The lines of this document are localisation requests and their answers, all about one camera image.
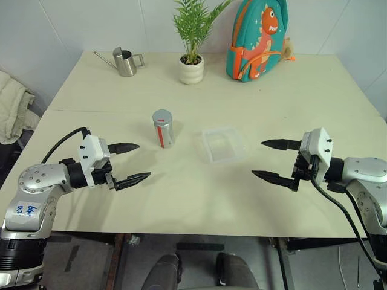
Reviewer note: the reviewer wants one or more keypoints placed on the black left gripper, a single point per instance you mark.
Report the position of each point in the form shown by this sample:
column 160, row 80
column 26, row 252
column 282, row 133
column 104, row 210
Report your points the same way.
column 104, row 176

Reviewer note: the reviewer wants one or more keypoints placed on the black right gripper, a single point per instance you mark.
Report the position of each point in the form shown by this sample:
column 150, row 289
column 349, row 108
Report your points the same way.
column 306, row 170

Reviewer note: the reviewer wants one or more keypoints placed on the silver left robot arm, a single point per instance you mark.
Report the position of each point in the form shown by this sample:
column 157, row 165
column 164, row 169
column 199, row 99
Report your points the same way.
column 33, row 193

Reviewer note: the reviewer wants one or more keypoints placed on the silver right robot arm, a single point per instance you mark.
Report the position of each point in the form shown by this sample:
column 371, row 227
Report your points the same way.
column 367, row 187

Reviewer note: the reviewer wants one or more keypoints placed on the grey tube screw cap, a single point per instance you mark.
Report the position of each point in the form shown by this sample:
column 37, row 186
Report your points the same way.
column 161, row 117

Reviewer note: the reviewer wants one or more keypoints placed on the clear plastic container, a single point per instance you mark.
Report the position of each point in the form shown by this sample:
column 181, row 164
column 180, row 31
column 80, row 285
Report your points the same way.
column 222, row 145

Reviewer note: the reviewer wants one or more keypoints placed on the silver and red can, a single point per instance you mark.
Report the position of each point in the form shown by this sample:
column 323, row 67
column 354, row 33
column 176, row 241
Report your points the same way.
column 165, row 137

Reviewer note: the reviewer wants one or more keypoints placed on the rusty table leg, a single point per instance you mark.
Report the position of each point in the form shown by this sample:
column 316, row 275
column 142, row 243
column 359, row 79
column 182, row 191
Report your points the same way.
column 118, row 259

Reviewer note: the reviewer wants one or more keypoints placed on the steel watering can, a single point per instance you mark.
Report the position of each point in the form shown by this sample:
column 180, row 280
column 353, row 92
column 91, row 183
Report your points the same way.
column 124, row 65

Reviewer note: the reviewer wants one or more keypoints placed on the black table leg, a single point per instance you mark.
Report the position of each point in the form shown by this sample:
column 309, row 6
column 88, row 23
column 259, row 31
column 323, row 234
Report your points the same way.
column 284, row 262

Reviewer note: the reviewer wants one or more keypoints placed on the black table crossbar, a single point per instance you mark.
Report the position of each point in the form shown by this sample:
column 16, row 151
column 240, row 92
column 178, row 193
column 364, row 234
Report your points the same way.
column 199, row 246

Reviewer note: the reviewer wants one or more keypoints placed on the beige plush pendant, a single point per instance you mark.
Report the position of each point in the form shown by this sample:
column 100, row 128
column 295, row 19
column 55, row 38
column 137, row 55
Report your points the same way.
column 288, row 49

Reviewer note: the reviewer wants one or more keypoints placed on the white ribbed plant pot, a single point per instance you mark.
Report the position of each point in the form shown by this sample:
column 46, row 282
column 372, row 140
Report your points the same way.
column 191, row 71

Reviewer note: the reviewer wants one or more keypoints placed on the dark rounded shape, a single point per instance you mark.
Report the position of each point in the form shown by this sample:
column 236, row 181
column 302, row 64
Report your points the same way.
column 236, row 272
column 161, row 273

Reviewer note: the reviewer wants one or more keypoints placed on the teal dinosaur backpack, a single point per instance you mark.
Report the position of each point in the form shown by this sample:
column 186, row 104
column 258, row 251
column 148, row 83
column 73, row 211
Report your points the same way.
column 257, row 39

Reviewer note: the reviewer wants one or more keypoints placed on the beige quilted jacket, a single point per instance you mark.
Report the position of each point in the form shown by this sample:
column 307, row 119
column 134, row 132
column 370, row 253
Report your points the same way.
column 13, row 105

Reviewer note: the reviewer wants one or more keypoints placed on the green fern plant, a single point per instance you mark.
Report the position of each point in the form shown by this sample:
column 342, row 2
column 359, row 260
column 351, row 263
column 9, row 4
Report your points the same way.
column 193, row 27

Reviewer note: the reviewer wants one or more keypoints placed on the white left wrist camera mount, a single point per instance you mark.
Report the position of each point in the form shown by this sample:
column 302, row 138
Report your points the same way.
column 90, row 151

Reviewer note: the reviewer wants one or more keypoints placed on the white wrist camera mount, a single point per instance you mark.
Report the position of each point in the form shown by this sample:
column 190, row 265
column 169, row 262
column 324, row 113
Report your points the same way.
column 90, row 151
column 320, row 148

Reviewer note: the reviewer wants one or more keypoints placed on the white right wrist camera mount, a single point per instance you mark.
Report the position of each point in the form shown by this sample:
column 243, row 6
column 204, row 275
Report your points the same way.
column 320, row 148

